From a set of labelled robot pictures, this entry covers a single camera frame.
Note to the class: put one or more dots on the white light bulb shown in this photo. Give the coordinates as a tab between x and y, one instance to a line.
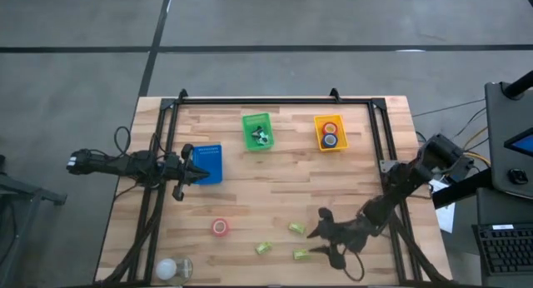
165	269

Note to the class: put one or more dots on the black cart bar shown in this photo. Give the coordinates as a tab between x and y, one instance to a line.
462	190

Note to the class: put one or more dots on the blue plastic basket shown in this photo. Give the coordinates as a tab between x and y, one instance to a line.
212	171

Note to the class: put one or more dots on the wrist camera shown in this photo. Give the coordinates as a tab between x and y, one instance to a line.
337	261
177	192

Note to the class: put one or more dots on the white paper sheet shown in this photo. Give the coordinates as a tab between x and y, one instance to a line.
445	217

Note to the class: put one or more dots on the black keyboard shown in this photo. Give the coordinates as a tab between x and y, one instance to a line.
506	248

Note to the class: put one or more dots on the green plastic basket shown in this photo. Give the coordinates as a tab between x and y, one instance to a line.
249	144

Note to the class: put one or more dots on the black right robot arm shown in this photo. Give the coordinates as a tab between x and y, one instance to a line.
399	184

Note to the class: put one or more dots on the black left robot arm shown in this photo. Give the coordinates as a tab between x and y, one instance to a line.
116	165

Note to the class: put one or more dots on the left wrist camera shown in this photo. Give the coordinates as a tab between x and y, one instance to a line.
177	192

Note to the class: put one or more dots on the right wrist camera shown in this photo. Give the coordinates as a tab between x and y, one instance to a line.
337	261

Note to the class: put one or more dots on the grey metal stand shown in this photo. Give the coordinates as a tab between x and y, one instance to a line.
25	192

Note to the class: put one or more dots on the pink tape roll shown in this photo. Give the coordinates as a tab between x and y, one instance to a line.
213	227

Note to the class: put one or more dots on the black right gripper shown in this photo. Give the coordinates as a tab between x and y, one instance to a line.
350	234

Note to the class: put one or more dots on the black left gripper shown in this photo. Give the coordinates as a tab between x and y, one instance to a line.
177	171

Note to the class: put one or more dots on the yellow plastic basket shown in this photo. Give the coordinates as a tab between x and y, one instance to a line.
317	134

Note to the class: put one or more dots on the blue tape roll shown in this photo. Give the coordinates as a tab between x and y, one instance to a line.
324	141

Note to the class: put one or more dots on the blue tablet screen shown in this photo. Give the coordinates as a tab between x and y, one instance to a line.
522	144

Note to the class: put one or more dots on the grey cart top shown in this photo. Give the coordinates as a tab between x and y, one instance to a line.
497	155

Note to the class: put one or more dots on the black aluminium frame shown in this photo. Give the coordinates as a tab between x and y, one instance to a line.
270	100

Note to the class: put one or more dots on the orange tape roll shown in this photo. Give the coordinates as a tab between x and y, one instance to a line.
324	127

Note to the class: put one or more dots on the black pole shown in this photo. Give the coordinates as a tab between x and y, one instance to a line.
520	86

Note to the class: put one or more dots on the black round knob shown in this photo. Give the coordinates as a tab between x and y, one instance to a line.
517	175

